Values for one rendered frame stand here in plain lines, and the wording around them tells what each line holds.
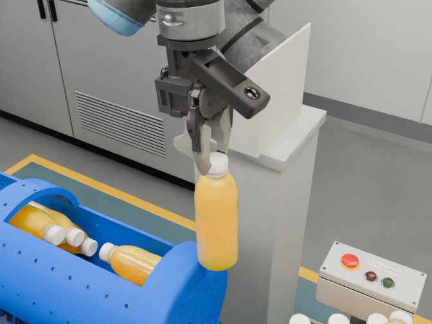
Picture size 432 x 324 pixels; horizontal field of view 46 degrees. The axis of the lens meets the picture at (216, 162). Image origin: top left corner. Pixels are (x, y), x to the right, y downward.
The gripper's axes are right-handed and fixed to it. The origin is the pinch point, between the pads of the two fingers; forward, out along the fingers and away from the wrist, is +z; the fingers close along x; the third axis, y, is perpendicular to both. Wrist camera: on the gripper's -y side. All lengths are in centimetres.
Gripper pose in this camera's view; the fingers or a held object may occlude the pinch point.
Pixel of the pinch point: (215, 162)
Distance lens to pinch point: 79.1
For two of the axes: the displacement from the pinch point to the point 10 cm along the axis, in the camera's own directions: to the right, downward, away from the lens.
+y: -8.2, -2.3, 5.1
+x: -5.6, 4.6, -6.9
